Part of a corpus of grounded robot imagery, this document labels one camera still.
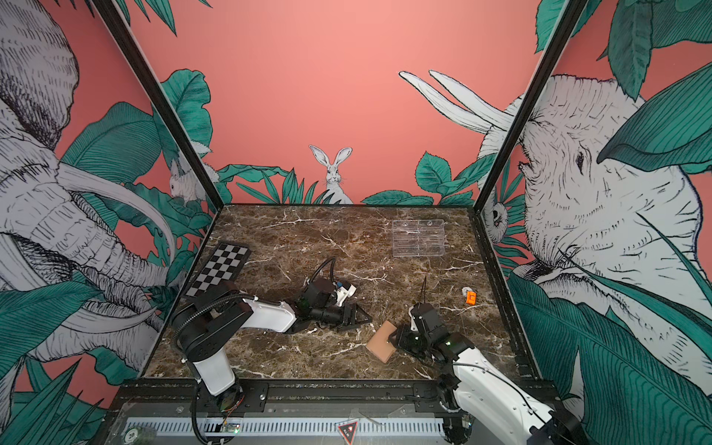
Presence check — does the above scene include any red triangle warning sticker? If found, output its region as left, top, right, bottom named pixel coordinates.
left=337, top=420, right=359, bottom=445

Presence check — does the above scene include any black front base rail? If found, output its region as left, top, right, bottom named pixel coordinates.
left=111, top=378, right=447, bottom=415

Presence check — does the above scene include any black frame post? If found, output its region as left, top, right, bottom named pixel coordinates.
left=474, top=0, right=587, bottom=214
left=92, top=1, right=224, bottom=211

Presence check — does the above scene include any white perforated vent strip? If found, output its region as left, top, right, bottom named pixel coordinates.
left=122, top=417, right=444, bottom=439

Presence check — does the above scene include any right black frame post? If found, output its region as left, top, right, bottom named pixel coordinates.
left=474, top=0, right=587, bottom=214

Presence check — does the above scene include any left black frame post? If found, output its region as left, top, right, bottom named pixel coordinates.
left=92, top=1, right=224, bottom=211

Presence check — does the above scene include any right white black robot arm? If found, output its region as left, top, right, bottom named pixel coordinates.
left=389, top=302, right=589, bottom=444

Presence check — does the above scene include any small orange toy car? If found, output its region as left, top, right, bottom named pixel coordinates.
left=462, top=287, right=478, bottom=306

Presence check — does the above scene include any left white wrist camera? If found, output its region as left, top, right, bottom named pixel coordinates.
left=335, top=281, right=356, bottom=307

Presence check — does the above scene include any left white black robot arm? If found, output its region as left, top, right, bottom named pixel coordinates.
left=171, top=277, right=373, bottom=397

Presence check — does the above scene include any clear plastic organizer box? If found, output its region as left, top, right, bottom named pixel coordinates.
left=391, top=220, right=446, bottom=258

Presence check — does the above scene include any black white checkerboard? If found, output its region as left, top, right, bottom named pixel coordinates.
left=182, top=241, right=251, bottom=299

